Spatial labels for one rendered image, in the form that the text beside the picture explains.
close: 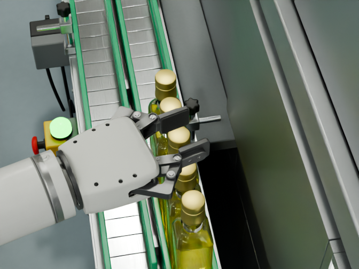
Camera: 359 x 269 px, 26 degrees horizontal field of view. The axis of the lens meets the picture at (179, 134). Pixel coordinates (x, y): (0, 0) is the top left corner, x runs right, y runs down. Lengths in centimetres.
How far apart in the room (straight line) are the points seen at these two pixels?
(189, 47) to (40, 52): 34
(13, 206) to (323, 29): 40
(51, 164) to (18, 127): 105
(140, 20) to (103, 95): 23
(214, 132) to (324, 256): 63
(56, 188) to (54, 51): 91
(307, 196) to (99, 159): 25
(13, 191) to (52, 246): 86
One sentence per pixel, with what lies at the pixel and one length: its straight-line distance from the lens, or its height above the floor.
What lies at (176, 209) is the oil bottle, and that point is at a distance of 118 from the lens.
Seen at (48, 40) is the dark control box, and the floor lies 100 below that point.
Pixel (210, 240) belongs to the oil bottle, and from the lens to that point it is 116.
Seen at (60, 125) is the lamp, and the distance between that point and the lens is 158.
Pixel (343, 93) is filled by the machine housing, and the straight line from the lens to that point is 87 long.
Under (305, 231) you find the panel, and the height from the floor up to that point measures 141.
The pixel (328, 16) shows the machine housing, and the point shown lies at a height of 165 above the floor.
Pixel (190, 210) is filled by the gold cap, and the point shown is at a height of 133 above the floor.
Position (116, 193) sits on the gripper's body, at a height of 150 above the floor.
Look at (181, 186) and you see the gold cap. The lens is 114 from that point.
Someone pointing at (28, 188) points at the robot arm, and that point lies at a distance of 89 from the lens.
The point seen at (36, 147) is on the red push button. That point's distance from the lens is 162.
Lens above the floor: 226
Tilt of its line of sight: 53 degrees down
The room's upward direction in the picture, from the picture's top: straight up
